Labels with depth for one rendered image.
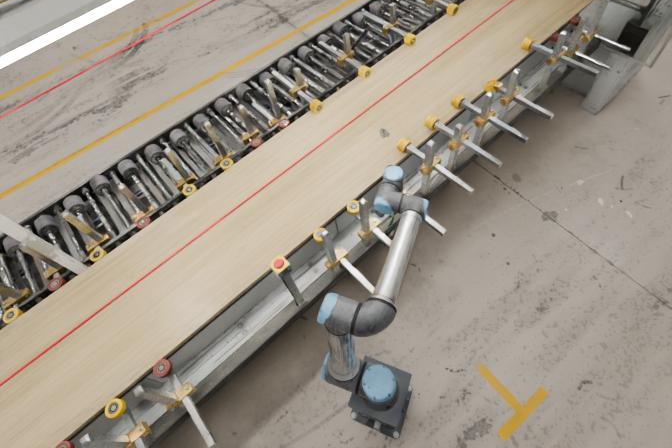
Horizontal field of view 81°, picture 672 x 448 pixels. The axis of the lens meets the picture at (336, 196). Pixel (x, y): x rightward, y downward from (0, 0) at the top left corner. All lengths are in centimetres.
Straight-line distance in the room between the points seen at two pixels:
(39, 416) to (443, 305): 234
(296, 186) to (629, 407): 236
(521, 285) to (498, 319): 31
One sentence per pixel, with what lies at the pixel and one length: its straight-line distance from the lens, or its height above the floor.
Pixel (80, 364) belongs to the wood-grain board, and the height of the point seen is 90.
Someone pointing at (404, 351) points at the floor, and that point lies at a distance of 286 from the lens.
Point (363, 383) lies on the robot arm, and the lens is 194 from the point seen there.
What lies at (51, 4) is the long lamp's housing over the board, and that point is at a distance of 117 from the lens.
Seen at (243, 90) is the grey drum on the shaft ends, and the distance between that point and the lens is 312.
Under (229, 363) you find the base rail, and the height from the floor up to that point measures 70.
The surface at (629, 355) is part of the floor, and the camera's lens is 323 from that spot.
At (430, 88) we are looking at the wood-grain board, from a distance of 284.
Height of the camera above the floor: 280
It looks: 56 degrees down
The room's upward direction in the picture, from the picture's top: 12 degrees counter-clockwise
